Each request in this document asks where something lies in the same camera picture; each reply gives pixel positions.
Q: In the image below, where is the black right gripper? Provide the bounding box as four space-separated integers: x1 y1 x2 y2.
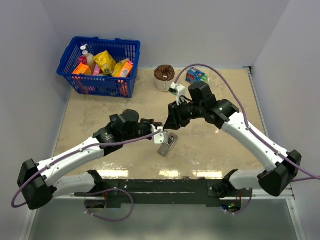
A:
164 98 205 130

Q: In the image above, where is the beige white remote control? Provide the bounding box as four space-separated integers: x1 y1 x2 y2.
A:
157 133 179 157

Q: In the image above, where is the black battery pair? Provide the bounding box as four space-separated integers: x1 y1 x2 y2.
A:
167 136 174 146

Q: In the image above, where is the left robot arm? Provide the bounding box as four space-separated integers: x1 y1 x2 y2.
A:
17 109 168 210

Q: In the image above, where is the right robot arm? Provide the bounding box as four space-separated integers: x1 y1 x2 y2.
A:
164 82 302 198

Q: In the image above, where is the white roll with brown top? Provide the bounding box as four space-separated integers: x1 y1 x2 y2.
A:
153 64 175 92

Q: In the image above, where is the green sponge pack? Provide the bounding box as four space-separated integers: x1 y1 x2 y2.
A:
185 67 210 84

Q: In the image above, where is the orange carton right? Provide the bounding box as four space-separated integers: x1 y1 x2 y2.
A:
112 58 134 78

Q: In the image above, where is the orange carton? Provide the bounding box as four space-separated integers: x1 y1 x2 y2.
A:
112 58 134 78
72 62 92 76

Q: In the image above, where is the pink carton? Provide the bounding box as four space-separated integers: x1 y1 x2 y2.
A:
92 64 101 76

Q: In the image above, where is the yellow snack bag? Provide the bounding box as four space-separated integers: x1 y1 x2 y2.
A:
93 50 117 75

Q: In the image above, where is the blue plastic basket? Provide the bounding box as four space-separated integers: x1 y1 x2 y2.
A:
56 36 141 98

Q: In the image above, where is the orange carton left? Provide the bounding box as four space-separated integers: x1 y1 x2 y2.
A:
72 62 92 76

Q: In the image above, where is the soap pump bottle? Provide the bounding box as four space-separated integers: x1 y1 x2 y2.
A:
80 44 96 74

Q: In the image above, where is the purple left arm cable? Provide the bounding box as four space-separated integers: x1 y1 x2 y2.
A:
10 131 162 209

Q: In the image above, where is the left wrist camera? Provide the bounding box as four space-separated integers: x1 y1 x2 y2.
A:
151 124 168 145

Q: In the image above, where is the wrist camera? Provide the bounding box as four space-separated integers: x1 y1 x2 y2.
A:
169 82 186 106
151 124 168 145

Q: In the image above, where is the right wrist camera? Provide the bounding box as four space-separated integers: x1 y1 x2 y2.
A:
169 82 186 106

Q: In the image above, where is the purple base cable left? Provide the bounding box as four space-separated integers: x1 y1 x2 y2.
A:
84 187 135 223

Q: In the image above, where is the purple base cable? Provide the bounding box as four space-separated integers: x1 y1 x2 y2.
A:
223 187 253 216
84 187 135 223

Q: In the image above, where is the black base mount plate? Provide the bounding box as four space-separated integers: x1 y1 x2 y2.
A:
75 179 251 208

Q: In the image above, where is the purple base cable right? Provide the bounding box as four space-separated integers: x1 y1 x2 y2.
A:
223 187 253 216

